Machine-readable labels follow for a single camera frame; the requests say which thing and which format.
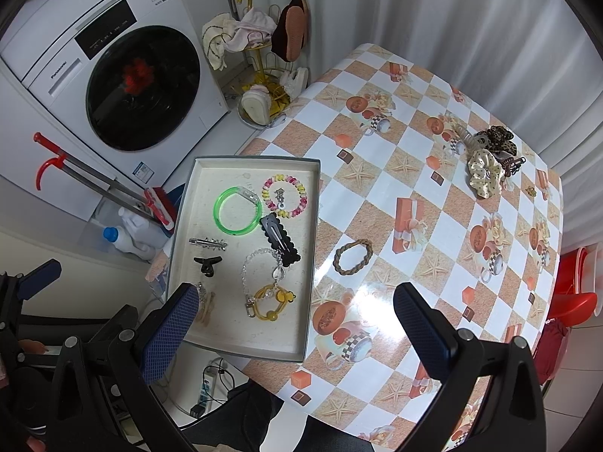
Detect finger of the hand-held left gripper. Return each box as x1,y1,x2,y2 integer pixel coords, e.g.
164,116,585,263
85,305,139,340
14,259,63,301

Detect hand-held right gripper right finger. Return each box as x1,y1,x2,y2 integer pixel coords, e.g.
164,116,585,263
393,281,547,452

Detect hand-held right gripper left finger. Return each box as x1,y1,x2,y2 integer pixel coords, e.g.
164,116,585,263
47,282,201,452

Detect white jewelry tray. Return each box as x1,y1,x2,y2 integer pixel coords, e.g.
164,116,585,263
165,156,322,363

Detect black claw hair clip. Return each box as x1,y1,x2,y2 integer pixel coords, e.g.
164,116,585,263
193,255,223,278

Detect yellow duck hair tie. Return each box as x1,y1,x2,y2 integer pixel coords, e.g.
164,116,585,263
248,282,298,324

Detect clear crystal bead bracelet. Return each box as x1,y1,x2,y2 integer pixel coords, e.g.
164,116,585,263
241,247,288,319

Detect brown braided hair tie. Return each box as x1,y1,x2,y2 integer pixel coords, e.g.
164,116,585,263
333,238,374,275

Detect black rectangular snap hair clip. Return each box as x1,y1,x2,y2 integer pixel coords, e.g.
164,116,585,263
259,213,302,266

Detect person's left hand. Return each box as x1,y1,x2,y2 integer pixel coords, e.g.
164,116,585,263
18,338,52,357

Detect white blue capped detergent bottle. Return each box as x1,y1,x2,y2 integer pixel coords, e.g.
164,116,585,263
102,206,159,261

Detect green plastic bangle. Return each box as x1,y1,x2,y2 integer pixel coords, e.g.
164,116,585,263
214,186,263,237

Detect person's dark pants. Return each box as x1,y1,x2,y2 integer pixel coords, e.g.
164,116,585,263
183,380,397,452

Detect dark red cloth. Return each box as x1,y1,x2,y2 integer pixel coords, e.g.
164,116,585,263
534,317,571,385

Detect checkered vinyl tablecloth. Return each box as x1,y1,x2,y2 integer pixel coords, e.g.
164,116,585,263
239,42,564,452

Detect red plastic stools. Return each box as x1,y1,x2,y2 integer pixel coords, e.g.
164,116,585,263
553,244,600,329

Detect cream polka dot scrunchie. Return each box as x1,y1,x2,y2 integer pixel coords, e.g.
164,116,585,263
466,148,508,199

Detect brown claw hair clip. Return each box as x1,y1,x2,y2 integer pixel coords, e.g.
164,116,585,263
499,154,528,175

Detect leopard print scrunchie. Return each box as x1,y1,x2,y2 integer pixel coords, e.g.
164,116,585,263
473,124,519,156

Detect white slipper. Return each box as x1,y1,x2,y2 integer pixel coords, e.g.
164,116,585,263
240,83,272,126
278,66,310,100

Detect white washing machine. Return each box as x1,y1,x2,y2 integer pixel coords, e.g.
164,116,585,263
0,0,233,228

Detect gold metal rack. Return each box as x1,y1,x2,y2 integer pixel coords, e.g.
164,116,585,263
233,0,294,129

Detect white curtain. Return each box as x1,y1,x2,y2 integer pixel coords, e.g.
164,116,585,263
221,0,603,250

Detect cream towel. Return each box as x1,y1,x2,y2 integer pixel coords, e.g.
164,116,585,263
202,6,279,72

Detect brown slippers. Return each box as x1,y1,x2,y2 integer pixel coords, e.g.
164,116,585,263
270,0,312,62

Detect power strip with cables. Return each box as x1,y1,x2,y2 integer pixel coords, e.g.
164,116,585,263
190,357,237,418

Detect red handled mop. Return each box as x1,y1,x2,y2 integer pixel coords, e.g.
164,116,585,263
33,131,178,232

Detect pink yellow spiral hair tie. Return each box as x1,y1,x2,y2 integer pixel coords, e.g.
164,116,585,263
261,172,310,218

